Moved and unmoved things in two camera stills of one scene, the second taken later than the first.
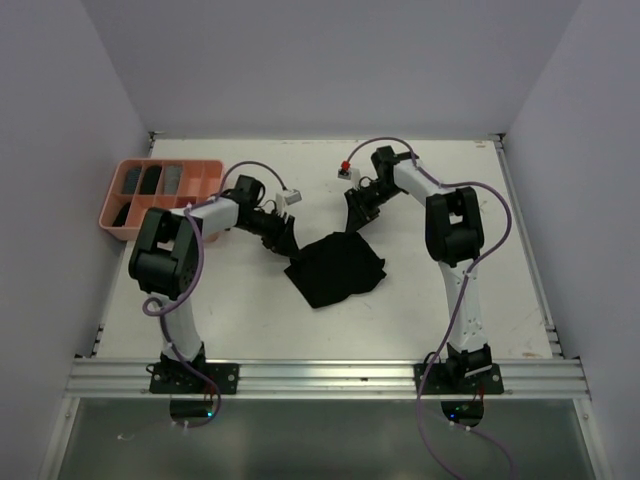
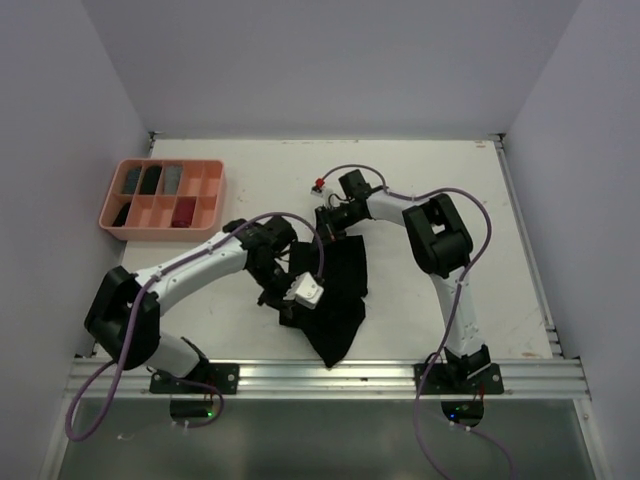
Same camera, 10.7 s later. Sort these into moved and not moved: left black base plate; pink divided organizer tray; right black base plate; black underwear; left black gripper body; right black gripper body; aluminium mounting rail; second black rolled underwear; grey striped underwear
Moved: black underwear; left black gripper body; right black gripper body
Not moved: second black rolled underwear; right black base plate; grey striped underwear; pink divided organizer tray; aluminium mounting rail; left black base plate
